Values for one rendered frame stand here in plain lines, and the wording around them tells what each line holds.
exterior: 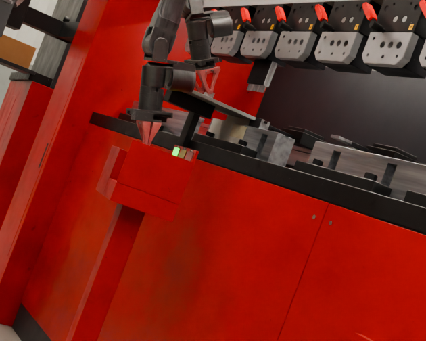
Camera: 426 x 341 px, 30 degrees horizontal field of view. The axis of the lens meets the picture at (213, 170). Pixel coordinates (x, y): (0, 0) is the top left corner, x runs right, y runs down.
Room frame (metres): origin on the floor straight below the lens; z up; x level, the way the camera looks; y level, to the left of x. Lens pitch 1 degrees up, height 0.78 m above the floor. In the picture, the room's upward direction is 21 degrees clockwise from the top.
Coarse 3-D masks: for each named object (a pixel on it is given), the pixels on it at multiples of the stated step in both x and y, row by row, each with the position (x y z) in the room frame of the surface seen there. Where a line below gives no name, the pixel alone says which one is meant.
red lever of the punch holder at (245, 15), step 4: (244, 8) 2.41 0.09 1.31; (244, 12) 2.40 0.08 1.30; (248, 12) 2.41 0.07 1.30; (244, 16) 2.39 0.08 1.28; (248, 16) 2.39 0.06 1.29; (244, 20) 2.38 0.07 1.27; (248, 20) 2.38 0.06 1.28; (244, 24) 2.36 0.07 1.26; (248, 24) 2.36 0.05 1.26; (248, 28) 2.36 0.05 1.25; (252, 28) 2.37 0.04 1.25
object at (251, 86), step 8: (256, 64) 2.38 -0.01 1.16; (264, 64) 2.34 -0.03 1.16; (272, 64) 2.31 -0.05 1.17; (256, 72) 2.36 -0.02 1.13; (264, 72) 2.32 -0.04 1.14; (272, 72) 2.31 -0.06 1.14; (248, 80) 2.39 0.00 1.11; (256, 80) 2.35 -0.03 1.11; (264, 80) 2.31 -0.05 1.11; (248, 88) 2.39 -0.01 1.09; (256, 88) 2.35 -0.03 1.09; (264, 88) 2.31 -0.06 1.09
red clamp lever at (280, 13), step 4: (276, 8) 2.24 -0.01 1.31; (280, 8) 2.24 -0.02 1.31; (276, 12) 2.23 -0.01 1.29; (280, 12) 2.22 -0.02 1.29; (280, 16) 2.21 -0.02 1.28; (284, 16) 2.22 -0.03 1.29; (280, 20) 2.21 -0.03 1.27; (284, 20) 2.21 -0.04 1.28; (280, 24) 2.18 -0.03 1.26; (284, 24) 2.18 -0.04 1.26; (284, 28) 2.19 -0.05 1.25; (288, 28) 2.19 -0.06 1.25
